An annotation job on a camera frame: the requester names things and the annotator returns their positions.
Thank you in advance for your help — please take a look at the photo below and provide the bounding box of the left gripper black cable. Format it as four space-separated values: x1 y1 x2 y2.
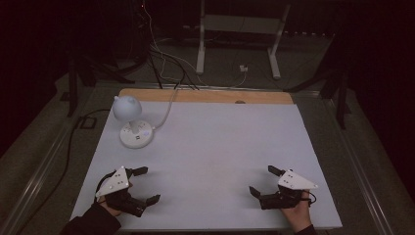
93 169 117 204

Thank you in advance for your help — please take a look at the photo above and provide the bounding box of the black tripod stand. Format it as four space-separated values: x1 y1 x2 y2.
283 35 351 130
63 48 148 118

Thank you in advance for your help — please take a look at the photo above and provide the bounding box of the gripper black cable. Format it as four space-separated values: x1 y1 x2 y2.
301 190 318 208
93 169 117 204

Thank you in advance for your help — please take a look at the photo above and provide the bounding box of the black rectangular floor bracket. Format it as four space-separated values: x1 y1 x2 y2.
78 117 98 129

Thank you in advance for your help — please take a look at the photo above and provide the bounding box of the white table mat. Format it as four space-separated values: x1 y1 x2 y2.
69 100 343 231

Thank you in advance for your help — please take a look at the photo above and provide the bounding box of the long black floor cable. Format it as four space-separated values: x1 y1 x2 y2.
16 108 112 235

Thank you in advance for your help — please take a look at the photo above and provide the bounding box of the person's left hand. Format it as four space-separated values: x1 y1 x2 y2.
97 199 124 218

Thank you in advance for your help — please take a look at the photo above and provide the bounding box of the thin white cable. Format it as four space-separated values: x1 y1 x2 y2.
141 0 249 89

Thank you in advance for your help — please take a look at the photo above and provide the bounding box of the metal floor rail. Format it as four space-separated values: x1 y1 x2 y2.
0 87 96 235
322 97 395 235

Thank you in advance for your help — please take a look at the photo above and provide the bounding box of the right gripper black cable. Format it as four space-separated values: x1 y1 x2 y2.
301 190 318 208

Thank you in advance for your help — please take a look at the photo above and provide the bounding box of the bundle of black cables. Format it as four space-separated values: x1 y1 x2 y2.
146 45 200 91

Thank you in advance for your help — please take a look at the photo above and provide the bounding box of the person's right hand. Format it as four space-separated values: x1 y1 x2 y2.
281 190 313 233

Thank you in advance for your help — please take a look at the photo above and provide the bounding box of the white lamp cable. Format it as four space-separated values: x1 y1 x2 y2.
152 87 180 131

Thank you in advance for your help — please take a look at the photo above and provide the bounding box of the white desk lamp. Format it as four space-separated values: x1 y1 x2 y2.
112 95 155 150

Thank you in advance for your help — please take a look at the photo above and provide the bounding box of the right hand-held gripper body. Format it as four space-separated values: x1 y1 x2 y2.
259 168 319 211

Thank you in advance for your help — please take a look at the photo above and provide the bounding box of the white metal stand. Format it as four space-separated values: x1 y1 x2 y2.
195 0 292 80

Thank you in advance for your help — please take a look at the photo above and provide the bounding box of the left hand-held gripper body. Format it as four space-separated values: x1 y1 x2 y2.
95 165 147 218

